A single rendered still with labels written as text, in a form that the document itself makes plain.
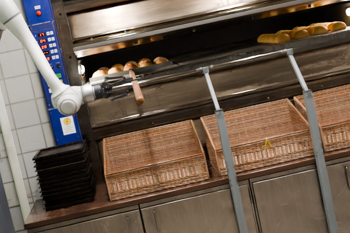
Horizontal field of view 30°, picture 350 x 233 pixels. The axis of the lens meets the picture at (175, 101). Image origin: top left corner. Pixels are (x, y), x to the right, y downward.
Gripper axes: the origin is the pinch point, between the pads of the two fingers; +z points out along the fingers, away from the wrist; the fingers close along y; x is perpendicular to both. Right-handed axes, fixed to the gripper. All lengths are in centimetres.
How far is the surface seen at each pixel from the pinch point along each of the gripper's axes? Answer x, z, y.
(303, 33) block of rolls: -84, 112, -2
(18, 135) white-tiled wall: -68, -74, 21
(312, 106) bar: -9, 88, 32
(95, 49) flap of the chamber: -59, -18, -20
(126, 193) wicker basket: -19, -17, 58
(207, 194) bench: -14, 25, 67
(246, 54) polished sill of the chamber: -69, 70, 2
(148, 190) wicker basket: -19, -5, 59
